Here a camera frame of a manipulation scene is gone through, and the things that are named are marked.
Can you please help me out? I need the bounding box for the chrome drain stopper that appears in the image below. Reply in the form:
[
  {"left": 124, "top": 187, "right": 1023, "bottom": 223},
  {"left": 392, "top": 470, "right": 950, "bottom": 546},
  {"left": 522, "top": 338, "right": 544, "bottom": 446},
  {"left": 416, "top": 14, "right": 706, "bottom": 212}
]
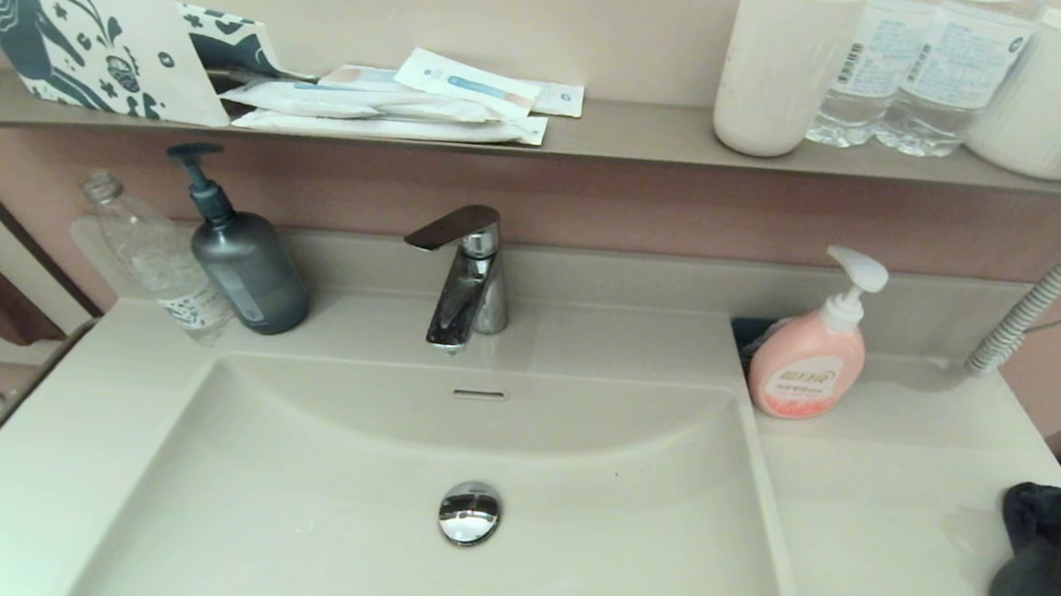
[{"left": 435, "top": 478, "right": 506, "bottom": 551}]

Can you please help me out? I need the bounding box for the white packet with peach print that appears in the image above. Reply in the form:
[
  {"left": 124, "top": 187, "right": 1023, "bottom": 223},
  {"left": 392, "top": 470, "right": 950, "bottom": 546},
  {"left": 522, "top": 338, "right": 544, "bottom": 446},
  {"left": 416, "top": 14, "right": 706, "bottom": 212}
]
[{"left": 317, "top": 63, "right": 422, "bottom": 98}]

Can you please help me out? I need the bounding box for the small white teal print pouch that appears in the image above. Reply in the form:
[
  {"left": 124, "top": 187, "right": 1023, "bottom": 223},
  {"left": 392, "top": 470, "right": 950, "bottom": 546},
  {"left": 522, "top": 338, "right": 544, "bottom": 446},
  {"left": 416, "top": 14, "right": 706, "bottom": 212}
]
[{"left": 171, "top": 3, "right": 323, "bottom": 84}]

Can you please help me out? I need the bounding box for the small white square packet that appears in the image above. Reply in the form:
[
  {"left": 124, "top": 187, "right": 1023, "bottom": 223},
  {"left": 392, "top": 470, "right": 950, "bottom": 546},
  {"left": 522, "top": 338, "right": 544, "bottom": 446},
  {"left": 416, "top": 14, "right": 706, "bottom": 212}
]
[{"left": 529, "top": 80, "right": 586, "bottom": 118}]

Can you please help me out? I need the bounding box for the small dark packet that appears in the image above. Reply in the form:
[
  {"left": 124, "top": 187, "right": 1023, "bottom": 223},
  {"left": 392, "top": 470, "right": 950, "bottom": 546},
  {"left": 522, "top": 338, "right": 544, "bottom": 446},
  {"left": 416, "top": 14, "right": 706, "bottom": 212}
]
[{"left": 727, "top": 314, "right": 785, "bottom": 363}]

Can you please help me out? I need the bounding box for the clear water bottle white label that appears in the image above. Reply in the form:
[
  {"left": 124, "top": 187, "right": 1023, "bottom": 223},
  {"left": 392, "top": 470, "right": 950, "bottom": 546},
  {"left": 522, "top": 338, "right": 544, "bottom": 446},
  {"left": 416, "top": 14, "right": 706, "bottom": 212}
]
[
  {"left": 806, "top": 0, "right": 942, "bottom": 157},
  {"left": 876, "top": 0, "right": 1048, "bottom": 168}
]

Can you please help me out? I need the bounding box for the chrome faucet lever handle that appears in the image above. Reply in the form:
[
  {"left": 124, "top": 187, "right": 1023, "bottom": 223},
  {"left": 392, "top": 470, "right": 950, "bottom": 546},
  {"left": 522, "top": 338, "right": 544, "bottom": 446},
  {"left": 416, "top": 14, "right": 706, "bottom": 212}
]
[{"left": 403, "top": 198, "right": 504, "bottom": 260}]

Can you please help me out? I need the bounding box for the white coiled cord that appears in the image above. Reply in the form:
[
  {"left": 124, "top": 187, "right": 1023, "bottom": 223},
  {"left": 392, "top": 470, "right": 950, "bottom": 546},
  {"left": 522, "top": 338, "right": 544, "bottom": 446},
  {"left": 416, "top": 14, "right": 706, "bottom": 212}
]
[{"left": 964, "top": 196, "right": 1061, "bottom": 384}]

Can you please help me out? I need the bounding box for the large white teal print pouch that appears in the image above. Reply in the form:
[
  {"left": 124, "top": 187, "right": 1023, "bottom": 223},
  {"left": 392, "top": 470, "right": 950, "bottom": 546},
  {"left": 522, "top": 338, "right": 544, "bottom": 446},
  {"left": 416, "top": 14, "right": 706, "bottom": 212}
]
[{"left": 0, "top": 0, "right": 242, "bottom": 130}]

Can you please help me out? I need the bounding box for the white plain tumbler cup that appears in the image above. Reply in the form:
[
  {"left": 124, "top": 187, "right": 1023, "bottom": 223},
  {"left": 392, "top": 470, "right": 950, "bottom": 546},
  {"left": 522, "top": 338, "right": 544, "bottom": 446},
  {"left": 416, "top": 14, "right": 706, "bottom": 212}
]
[{"left": 709, "top": 0, "right": 871, "bottom": 167}]

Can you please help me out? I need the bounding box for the long white plastic packet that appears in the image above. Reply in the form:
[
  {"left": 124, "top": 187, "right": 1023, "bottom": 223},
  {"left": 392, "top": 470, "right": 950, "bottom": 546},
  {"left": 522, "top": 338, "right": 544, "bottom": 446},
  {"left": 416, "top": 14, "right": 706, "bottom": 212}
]
[{"left": 217, "top": 72, "right": 504, "bottom": 136}]

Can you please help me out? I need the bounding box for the white ceramic sink basin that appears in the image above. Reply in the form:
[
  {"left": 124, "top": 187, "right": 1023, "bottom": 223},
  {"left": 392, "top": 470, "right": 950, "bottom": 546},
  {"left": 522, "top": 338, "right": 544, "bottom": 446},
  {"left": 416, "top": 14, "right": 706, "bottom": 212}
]
[{"left": 69, "top": 327, "right": 838, "bottom": 596}]

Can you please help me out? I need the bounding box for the white packet with blue toothbrush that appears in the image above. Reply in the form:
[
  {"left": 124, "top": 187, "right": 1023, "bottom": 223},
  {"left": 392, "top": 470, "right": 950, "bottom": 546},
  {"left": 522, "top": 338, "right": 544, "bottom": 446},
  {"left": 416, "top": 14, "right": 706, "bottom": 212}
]
[{"left": 391, "top": 46, "right": 545, "bottom": 121}]

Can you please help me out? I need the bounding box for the chrome sink faucet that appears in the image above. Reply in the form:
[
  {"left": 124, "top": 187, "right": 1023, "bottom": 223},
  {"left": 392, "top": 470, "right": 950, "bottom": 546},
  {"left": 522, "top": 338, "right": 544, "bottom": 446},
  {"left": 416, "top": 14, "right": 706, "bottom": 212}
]
[{"left": 424, "top": 221, "right": 518, "bottom": 361}]

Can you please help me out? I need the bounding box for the grey wall shelf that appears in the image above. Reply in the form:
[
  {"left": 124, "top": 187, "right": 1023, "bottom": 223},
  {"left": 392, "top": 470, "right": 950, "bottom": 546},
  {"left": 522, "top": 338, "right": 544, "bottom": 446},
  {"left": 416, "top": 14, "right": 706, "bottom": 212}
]
[{"left": 0, "top": 40, "right": 1061, "bottom": 237}]

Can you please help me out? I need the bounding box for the grey pump dispenser bottle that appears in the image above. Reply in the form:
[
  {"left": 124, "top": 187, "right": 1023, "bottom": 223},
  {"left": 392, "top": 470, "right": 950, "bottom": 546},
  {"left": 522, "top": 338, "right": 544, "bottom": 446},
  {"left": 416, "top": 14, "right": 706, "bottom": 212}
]
[{"left": 148, "top": 140, "right": 327, "bottom": 340}]

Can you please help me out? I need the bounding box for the clear empty plastic bottle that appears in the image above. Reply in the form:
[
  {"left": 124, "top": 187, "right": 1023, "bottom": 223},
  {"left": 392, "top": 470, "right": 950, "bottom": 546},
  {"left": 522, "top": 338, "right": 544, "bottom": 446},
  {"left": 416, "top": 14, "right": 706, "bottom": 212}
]
[{"left": 64, "top": 169, "right": 248, "bottom": 350}]

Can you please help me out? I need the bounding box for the pink hand soap pump bottle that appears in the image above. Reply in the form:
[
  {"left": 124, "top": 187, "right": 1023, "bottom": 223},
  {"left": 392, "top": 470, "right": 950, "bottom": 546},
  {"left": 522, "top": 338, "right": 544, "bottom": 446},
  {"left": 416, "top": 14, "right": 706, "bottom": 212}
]
[{"left": 743, "top": 238, "right": 892, "bottom": 427}]

